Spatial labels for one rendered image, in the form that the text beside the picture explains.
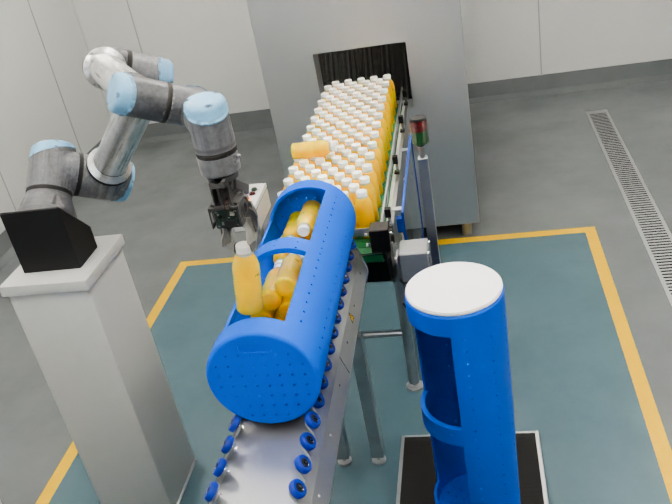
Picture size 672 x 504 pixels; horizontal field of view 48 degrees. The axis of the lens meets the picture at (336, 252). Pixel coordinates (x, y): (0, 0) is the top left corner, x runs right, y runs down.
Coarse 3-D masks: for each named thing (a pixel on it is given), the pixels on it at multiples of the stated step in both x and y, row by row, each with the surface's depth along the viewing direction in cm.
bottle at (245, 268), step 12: (252, 252) 180; (240, 264) 179; (252, 264) 179; (240, 276) 180; (252, 276) 180; (240, 288) 182; (252, 288) 182; (240, 300) 184; (252, 300) 183; (240, 312) 186; (252, 312) 185
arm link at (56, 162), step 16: (48, 144) 256; (64, 144) 259; (32, 160) 256; (48, 160) 255; (64, 160) 257; (80, 160) 260; (32, 176) 254; (48, 176) 253; (64, 176) 256; (80, 176) 259
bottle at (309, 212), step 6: (306, 204) 253; (312, 204) 252; (318, 204) 254; (306, 210) 248; (312, 210) 249; (318, 210) 252; (300, 216) 245; (306, 216) 244; (312, 216) 245; (300, 222) 243; (306, 222) 243; (312, 222) 244; (312, 228) 244
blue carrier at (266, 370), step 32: (288, 192) 250; (320, 192) 254; (320, 224) 229; (352, 224) 250; (256, 256) 217; (320, 256) 215; (320, 288) 204; (256, 320) 183; (288, 320) 185; (320, 320) 194; (224, 352) 182; (256, 352) 181; (288, 352) 180; (320, 352) 187; (224, 384) 188; (256, 384) 186; (288, 384) 185; (320, 384) 185; (256, 416) 192; (288, 416) 190
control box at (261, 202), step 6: (252, 186) 292; (258, 186) 291; (264, 186) 290; (258, 192) 286; (264, 192) 290; (252, 198) 282; (258, 198) 281; (264, 198) 289; (258, 204) 280; (264, 204) 288; (270, 204) 296; (258, 210) 280; (264, 210) 287; (258, 216) 279; (264, 216) 287; (258, 222) 279; (234, 228) 282; (240, 228) 281; (258, 228) 280
